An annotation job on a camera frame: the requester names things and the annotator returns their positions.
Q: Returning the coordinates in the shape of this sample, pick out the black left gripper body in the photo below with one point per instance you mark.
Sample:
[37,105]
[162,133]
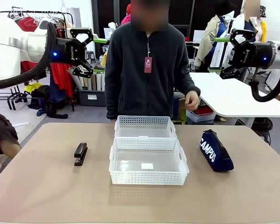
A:
[70,52]

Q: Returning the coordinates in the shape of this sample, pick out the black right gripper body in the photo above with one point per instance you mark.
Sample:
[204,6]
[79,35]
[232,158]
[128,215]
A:
[254,56]

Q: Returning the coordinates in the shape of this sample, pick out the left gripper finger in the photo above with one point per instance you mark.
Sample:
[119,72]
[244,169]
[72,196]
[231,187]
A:
[84,71]
[84,35]

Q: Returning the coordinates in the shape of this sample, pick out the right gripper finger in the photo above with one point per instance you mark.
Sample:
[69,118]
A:
[229,72]
[243,35]

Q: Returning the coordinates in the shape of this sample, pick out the black stapler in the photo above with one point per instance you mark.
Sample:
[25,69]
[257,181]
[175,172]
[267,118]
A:
[80,154]

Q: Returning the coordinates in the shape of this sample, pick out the navy Campus pencil case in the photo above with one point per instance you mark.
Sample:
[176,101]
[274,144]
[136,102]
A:
[218,161]

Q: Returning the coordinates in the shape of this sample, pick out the person's right forearm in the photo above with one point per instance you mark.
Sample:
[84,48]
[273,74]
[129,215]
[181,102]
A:
[112,100]

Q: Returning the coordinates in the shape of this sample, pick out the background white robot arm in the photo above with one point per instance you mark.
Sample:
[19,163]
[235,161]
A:
[112,30]

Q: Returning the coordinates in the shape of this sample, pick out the person's left forearm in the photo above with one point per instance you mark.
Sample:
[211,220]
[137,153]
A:
[189,85]

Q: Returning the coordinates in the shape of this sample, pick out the person's left hand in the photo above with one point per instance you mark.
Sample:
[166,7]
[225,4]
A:
[191,100]

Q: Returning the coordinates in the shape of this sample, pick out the white paper roll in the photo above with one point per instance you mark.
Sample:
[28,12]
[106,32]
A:
[99,81]
[89,84]

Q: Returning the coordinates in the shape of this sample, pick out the grey stool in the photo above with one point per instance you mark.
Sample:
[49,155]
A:
[90,57]

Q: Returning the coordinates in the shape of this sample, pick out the white hanging coat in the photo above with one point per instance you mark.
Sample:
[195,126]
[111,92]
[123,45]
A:
[224,56]

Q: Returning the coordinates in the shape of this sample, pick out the navy and yellow dressed mannequin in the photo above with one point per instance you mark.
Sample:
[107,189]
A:
[262,30]

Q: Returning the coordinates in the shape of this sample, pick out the black clothes rack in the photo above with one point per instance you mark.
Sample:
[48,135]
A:
[70,16]

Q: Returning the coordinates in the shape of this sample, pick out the red hanging garment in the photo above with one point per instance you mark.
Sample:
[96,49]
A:
[60,79]

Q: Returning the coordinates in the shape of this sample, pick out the white work table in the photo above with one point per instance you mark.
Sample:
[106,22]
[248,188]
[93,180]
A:
[235,98]

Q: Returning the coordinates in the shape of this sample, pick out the dark grey storage bin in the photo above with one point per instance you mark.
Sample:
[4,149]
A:
[93,99]

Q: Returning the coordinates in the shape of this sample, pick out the black mesh partition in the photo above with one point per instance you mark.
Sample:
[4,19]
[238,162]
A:
[107,14]

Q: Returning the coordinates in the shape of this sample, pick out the beige trench coat mannequin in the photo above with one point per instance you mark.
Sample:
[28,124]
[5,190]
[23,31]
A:
[207,42]

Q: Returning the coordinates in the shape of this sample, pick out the person in pink jacket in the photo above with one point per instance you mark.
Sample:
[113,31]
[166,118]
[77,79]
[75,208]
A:
[126,18]

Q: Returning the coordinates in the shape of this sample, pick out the red cloth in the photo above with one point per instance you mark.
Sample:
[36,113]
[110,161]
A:
[204,110]

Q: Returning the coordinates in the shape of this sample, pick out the black bag pile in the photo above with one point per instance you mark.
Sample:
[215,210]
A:
[46,98]

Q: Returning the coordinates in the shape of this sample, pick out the yellow garment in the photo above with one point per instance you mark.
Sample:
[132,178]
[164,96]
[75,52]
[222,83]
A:
[32,87]

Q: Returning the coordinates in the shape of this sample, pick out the clear plastic storage box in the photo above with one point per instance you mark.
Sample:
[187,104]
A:
[196,117]

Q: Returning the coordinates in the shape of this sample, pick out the maroon hanging name tag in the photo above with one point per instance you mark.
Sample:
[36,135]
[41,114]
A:
[148,65]

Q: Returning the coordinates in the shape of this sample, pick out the person in dark fleece jacket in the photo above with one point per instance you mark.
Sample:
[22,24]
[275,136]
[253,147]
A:
[144,93]

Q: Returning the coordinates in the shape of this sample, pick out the green box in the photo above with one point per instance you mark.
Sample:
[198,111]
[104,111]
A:
[182,116]

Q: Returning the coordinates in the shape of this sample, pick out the black metal stand legs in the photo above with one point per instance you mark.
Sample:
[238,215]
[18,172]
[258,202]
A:
[14,100]

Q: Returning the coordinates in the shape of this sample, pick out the white perforated plastic basket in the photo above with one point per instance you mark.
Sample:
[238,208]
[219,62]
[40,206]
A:
[147,178]
[144,122]

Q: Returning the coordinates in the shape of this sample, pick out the white tube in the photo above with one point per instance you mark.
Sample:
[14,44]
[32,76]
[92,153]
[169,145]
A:
[19,124]

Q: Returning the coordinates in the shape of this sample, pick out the seated person in black shorts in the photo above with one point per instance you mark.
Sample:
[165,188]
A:
[2,135]

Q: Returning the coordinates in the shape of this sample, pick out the white sticker label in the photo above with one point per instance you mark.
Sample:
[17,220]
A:
[147,166]

